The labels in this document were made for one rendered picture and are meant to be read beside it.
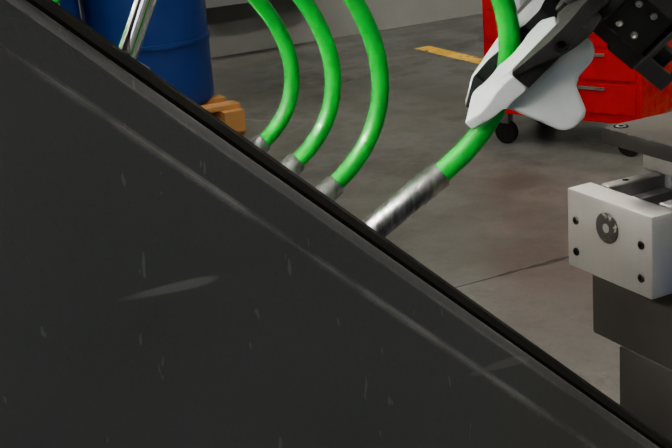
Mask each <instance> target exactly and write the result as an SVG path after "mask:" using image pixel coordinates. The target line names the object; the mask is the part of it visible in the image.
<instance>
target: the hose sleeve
mask: <svg viewBox="0 0 672 448"><path fill-rule="evenodd" d="M448 182H450V181H449V180H448V179H447V177H446V176H445V175H444V174H443V173H442V171H441V170H440V169H439V168H438V166H437V165H436V164H434V165H433V164H432V163H431V164H430V165H429V166H427V167H426V168H425V169H424V170H422V171H421V172H420V173H418V174H416V176H415V177H414V178H413V179H412V180H409V181H408V182H407V184H405V185H404V186H403V187H402V188H401V189H399V190H398V191H397V192H396V193H394V194H393V195H392V196H391V197H390V198H388V199H387V200H386V201H385V202H383V203H382V204H381V205H380V206H379V207H377V208H376V209H375V210H374V211H372V212H371V213H370V214H369V215H368V216H366V217H365V218H363V219H362V220H361V221H363V222H364V223H365V224H367V225H368V226H370V227H371V228H372V229H374V230H375V231H377V232H378V233H379V234H381V235H382V236H384V237H386V236H387V235H389V234H390V233H391V232H392V231H393V230H395V229H396V228H397V227H398V226H400V225H401V224H402V223H403V222H404V221H406V220H407V219H408V218H409V217H411V216H412V215H413V214H414V213H415V212H417V211H418V210H419V209H420V208H422V207H423V206H424V205H426V204H428V202H429V201H430V200H431V199H433V198H434V197H436V196H437V195H438V194H439V193H440V192H441V191H442V190H444V189H445V188H446V187H447V186H448V185H449V183H448Z"/></svg>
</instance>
